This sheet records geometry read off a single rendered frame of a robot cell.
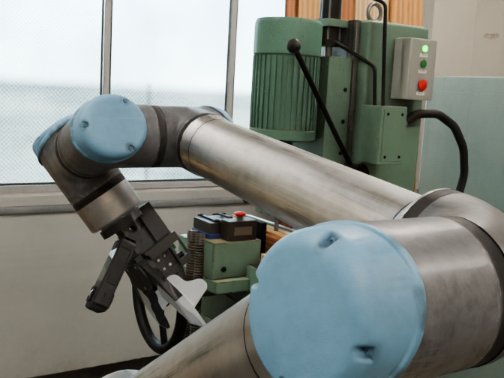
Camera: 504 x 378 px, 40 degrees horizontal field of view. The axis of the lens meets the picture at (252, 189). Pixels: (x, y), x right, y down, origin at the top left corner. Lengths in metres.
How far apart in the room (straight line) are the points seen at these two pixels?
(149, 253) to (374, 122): 0.91
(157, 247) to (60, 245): 1.91
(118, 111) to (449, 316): 0.59
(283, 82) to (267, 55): 0.08
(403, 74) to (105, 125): 1.11
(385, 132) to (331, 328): 1.38
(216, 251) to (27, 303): 1.47
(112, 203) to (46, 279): 1.95
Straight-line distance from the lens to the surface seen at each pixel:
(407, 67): 1.88
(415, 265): 0.45
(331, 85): 1.83
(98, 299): 1.04
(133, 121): 0.94
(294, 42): 1.66
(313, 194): 0.71
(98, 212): 1.04
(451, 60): 4.19
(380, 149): 1.80
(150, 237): 1.08
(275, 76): 1.75
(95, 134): 0.92
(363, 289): 0.43
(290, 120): 1.74
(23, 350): 3.05
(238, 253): 1.67
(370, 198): 0.66
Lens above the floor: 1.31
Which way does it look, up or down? 8 degrees down
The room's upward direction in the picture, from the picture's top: 3 degrees clockwise
